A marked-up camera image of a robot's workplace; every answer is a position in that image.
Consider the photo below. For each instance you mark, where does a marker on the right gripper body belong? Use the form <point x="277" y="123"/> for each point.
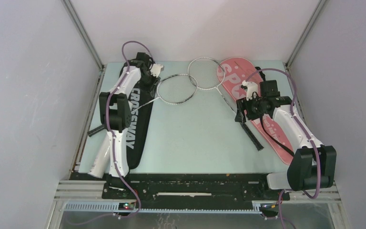
<point x="254" y="107"/>

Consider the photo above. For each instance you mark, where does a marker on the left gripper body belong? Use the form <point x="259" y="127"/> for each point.
<point x="148" y="82"/>

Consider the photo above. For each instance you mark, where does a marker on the black racket bag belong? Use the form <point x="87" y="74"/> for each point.
<point x="133" y="125"/>

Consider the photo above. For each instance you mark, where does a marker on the pink sport racket bag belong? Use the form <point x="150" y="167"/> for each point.
<point x="233" y="82"/>

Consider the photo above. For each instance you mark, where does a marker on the white shuttlecock tube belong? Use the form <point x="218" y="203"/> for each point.
<point x="102" y="159"/>

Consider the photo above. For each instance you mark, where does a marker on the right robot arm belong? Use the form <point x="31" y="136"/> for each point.
<point x="313" y="163"/>

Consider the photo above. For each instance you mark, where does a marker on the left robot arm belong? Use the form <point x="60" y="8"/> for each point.
<point x="108" y="111"/>

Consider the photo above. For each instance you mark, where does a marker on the left aluminium frame post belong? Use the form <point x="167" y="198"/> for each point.
<point x="78" y="24"/>

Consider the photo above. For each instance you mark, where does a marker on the aluminium frame post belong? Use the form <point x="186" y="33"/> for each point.
<point x="304" y="35"/>
<point x="78" y="24"/>

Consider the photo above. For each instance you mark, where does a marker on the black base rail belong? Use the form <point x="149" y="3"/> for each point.
<point x="192" y="191"/>

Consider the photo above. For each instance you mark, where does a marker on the right aluminium frame post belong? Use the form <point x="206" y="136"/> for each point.
<point x="304" y="35"/>

